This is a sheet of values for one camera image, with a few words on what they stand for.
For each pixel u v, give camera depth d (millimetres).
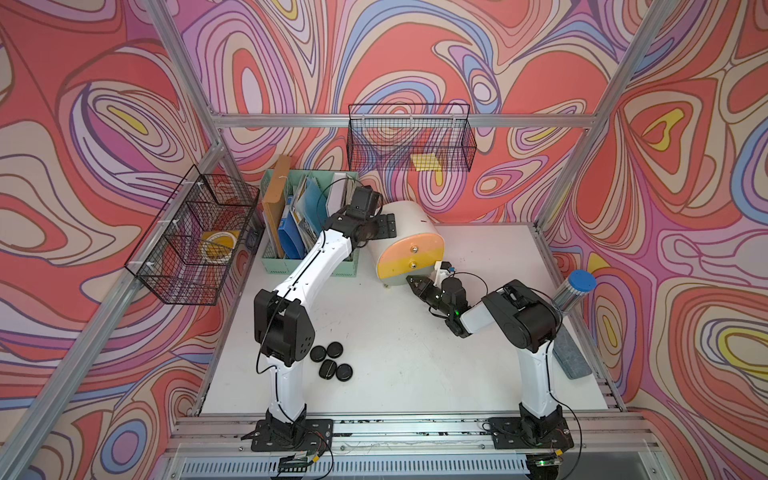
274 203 807
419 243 870
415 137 957
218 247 704
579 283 799
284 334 494
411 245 863
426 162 908
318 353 859
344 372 828
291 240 924
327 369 822
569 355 841
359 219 652
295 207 908
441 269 922
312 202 931
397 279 969
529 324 551
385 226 768
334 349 867
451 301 797
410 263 908
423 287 884
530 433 651
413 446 731
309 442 731
